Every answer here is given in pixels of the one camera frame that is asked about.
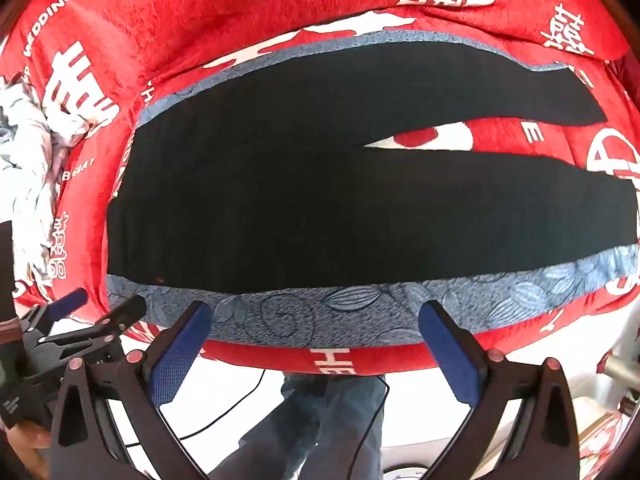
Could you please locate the red printed blanket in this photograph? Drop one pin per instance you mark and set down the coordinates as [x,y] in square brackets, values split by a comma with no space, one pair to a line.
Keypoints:
[200,15]

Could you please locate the person's legs in jeans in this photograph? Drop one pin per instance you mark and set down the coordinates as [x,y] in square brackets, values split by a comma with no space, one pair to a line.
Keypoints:
[310,425]

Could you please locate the black pants with blue trim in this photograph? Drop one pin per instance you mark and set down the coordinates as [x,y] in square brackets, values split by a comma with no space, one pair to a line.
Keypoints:
[310,200]

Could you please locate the white patterned cloth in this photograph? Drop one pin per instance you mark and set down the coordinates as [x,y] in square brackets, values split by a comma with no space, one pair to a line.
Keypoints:
[27,150]

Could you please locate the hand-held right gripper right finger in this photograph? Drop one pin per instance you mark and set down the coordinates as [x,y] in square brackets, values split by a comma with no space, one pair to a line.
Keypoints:
[450,355]

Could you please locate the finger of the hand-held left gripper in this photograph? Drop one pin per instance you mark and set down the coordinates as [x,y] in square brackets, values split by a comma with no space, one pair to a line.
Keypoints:
[125,310]
[67,302]

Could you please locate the person's left hand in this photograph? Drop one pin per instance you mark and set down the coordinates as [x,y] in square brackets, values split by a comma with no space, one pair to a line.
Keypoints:
[32,447]

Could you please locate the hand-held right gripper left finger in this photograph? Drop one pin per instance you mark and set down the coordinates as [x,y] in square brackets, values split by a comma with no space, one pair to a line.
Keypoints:
[180,355]

